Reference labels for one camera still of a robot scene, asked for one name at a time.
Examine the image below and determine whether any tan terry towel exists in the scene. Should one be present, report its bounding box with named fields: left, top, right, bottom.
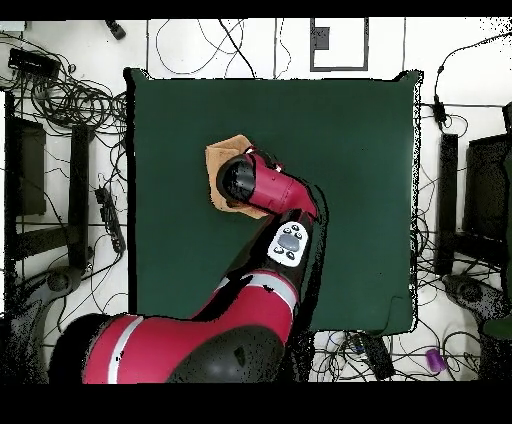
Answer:
left=204, top=134, right=270, bottom=220

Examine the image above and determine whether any dark green table cloth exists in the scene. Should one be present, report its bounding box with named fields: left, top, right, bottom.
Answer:
left=123, top=67, right=425, bottom=335

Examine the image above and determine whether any black power strip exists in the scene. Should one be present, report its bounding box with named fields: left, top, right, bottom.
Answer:
left=94, top=186, right=127, bottom=255
left=358, top=332, right=397, bottom=381

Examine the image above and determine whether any black upright beam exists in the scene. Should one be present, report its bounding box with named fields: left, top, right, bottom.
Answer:
left=435, top=133, right=459, bottom=277

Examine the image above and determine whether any grey tripod base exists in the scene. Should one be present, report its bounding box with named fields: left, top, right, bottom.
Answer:
left=441, top=273, right=509, bottom=321
left=7, top=265, right=85, bottom=383

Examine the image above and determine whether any small black device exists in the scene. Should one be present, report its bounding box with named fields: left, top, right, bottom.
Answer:
left=104, top=19, right=127, bottom=40

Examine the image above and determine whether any black box panel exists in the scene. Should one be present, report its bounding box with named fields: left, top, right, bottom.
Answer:
left=463, top=133, right=512, bottom=241

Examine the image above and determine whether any small purple object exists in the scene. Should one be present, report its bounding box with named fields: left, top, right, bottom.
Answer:
left=425, top=347, right=447, bottom=373

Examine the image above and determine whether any black adapter box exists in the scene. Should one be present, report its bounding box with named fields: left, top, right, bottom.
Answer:
left=7, top=47, right=61, bottom=79

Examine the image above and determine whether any grey rectangular floor frame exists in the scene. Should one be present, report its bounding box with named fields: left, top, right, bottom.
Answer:
left=309, top=17, right=370, bottom=73

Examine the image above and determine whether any black beam stand frame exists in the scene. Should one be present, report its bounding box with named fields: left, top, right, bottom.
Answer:
left=3, top=91, right=95, bottom=273

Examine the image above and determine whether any thin black looped cable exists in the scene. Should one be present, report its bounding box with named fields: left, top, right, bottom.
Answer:
left=154, top=18, right=246, bottom=77

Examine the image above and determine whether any black cable with inline adapter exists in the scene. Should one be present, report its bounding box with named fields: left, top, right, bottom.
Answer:
left=433, top=33, right=512, bottom=131

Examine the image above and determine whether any tangled black cable bundle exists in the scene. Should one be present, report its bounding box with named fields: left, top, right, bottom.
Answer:
left=23, top=75, right=127, bottom=135

